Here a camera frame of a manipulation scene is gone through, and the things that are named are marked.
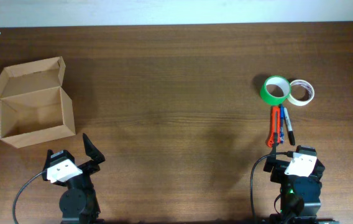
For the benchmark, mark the black marker pen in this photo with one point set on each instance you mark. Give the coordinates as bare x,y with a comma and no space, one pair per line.
289,127

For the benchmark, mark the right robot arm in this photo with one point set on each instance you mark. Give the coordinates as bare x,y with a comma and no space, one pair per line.
300,184

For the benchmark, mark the white masking tape roll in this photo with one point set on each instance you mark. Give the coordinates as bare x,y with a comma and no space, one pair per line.
302,93

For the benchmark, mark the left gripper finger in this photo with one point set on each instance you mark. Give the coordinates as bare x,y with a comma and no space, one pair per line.
91,150
48,157

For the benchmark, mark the green tape roll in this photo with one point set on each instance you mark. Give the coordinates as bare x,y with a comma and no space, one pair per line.
275,90

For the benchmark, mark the orange utility knife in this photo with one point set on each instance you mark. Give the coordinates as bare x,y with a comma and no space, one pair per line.
274,125

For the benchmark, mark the blue pen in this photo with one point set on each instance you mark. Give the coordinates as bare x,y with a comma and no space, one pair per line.
282,116

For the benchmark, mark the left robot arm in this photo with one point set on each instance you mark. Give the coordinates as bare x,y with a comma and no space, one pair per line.
78,203

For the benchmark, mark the brown cardboard box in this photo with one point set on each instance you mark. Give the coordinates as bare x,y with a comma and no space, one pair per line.
34,108

